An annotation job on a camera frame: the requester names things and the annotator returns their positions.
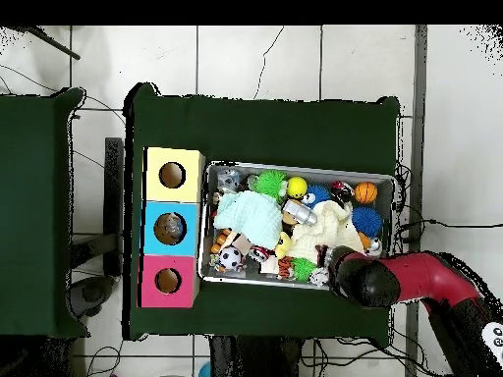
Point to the green cloth side table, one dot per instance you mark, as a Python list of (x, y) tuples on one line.
[(35, 212)]

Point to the dark thin rod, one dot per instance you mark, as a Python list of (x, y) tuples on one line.
[(51, 43)]

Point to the yellow rubber duck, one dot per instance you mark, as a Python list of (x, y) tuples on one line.
[(283, 245)]

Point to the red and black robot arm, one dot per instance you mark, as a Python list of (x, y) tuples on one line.
[(424, 275)]

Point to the grey stand base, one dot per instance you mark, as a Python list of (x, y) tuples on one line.
[(90, 292)]

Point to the dark green table cloth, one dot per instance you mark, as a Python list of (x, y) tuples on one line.
[(259, 133)]

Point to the shallow clear mesh bin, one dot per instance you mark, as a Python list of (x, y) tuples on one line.
[(384, 236)]

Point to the orange basketball toy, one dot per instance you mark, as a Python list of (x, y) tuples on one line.
[(365, 192)]

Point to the grey metal toy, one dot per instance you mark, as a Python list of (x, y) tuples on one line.
[(299, 212)]

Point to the cream waffle cloth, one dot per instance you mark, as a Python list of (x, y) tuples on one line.
[(330, 228)]

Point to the light blue waffle cloth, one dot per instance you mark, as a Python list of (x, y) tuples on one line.
[(250, 218)]

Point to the blue spiky ball with eyes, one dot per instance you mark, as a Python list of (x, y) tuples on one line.
[(317, 195)]

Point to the black flat panel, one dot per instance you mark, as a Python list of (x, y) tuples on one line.
[(115, 181)]

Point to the blue round object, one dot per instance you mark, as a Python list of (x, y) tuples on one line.
[(204, 371)]

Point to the large green spiky ball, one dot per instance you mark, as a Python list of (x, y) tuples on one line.
[(271, 183)]

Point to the yellow ball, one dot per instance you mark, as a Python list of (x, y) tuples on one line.
[(296, 187)]

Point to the black and white soccer ball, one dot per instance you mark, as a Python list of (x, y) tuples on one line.
[(229, 258)]

